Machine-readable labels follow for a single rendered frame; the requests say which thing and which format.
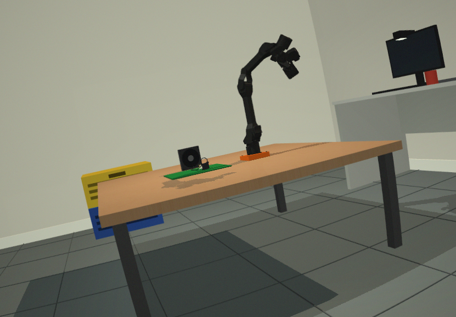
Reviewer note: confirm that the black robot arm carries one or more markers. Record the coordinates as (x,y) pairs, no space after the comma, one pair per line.
(253,130)

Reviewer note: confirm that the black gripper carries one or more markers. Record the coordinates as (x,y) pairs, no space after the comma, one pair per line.
(283,61)

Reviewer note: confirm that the black cooling fan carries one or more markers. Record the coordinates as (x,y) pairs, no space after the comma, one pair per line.
(189,158)

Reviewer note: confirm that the green circuit board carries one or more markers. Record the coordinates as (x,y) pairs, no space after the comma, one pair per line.
(191,173)

